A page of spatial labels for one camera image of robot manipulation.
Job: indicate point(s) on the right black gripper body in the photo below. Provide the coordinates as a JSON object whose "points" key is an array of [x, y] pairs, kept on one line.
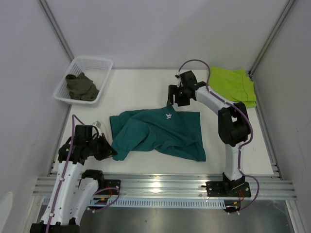
{"points": [[181, 92]]}

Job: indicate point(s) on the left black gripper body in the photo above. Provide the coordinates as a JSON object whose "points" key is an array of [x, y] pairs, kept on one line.
{"points": [[94, 144]]}

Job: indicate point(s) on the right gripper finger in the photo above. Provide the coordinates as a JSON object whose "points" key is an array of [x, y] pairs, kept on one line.
{"points": [[172, 92], [180, 101]]}

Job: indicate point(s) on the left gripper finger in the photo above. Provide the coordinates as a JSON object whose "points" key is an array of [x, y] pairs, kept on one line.
{"points": [[102, 155], [103, 145]]}

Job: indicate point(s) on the teal green shorts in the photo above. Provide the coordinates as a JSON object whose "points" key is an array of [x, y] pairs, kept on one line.
{"points": [[165, 130]]}

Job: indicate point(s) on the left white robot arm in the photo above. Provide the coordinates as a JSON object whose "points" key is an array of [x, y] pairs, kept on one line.
{"points": [[74, 188]]}

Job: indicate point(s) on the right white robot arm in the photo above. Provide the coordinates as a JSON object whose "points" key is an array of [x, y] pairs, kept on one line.
{"points": [[234, 130]]}

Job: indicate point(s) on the lime green folded shorts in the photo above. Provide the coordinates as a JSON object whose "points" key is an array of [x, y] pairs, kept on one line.
{"points": [[233, 85]]}

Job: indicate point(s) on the olive green shorts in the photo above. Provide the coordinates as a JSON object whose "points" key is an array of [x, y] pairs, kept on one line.
{"points": [[81, 87]]}

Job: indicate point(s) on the white plastic basket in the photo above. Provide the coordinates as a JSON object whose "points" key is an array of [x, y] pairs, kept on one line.
{"points": [[96, 68]]}

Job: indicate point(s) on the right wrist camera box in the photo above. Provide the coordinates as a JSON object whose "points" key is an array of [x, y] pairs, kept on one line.
{"points": [[187, 79]]}

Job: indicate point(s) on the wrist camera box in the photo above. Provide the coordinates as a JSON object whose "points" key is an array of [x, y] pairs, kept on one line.
{"points": [[187, 79], [83, 134]]}

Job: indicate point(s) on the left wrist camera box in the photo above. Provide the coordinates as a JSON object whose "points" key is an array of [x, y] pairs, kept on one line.
{"points": [[83, 134]]}

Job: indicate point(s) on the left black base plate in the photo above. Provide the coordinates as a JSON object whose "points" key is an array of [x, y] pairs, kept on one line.
{"points": [[111, 185]]}

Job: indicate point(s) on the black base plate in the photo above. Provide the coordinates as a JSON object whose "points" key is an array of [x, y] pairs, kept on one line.
{"points": [[227, 189], [111, 185]]}

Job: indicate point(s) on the aluminium mounting rail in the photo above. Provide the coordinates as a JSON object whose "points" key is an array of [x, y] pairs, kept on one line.
{"points": [[191, 186]]}

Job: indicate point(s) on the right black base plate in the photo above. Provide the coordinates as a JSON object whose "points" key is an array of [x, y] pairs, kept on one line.
{"points": [[227, 189]]}

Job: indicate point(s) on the white slotted cable duct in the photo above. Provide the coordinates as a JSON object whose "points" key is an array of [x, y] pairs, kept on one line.
{"points": [[201, 203]]}

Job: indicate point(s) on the right aluminium corner post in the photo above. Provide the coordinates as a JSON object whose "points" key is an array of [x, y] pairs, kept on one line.
{"points": [[272, 35]]}

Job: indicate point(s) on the aluminium corner post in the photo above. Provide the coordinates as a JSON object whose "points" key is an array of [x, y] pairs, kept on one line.
{"points": [[56, 28], [272, 35]]}

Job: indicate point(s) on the left aluminium corner post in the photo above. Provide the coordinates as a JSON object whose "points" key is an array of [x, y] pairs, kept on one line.
{"points": [[56, 28]]}

